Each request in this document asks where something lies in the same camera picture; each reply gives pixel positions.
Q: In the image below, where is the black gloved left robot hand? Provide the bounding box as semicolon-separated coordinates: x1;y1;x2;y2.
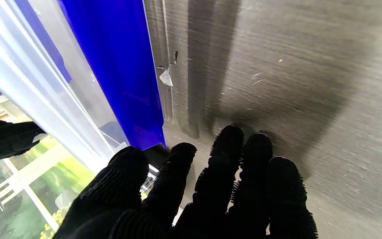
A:
52;125;318;239

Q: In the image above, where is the clear lid with blue label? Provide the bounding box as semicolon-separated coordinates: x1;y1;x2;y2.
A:
0;0;115;173

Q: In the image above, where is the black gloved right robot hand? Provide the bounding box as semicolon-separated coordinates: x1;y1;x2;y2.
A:
0;76;46;164

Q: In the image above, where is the small white paper scrap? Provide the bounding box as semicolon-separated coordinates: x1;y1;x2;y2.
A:
159;69;174;87

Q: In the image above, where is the black plastic ridged tray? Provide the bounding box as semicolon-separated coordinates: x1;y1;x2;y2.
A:
143;143;171;170

